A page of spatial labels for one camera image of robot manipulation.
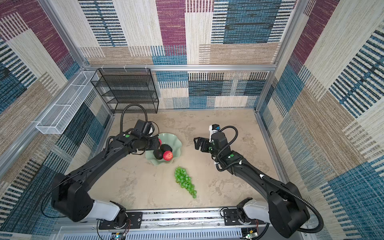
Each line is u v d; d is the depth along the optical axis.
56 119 0.71
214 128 0.73
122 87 1.08
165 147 0.94
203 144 0.73
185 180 0.83
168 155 0.87
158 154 0.89
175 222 0.73
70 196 0.40
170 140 0.99
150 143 0.73
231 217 0.73
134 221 0.73
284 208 0.40
